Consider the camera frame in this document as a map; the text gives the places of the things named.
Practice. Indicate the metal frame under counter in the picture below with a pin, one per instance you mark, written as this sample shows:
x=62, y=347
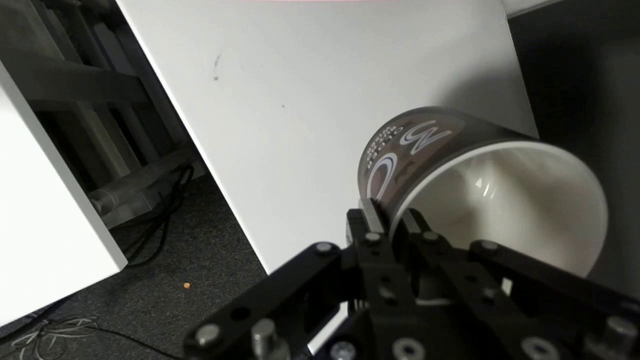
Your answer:
x=73, y=81

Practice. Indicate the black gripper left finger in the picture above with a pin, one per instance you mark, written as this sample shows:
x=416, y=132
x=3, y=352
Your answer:
x=367, y=266

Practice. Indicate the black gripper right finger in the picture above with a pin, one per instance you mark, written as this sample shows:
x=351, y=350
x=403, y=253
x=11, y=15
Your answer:
x=506, y=292

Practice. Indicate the dark printed paper cup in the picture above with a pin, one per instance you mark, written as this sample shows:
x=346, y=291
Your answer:
x=413, y=150

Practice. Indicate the white robot base table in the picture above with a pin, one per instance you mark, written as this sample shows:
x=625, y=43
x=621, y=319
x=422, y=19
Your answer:
x=40, y=220

